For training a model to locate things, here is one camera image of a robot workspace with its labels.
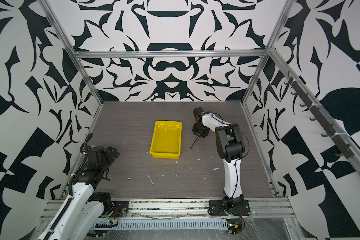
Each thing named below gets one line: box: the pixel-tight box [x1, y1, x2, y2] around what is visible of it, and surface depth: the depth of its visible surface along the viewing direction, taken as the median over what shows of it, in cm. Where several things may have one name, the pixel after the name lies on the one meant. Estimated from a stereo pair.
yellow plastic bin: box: [149, 120, 183, 159], surface depth 99 cm
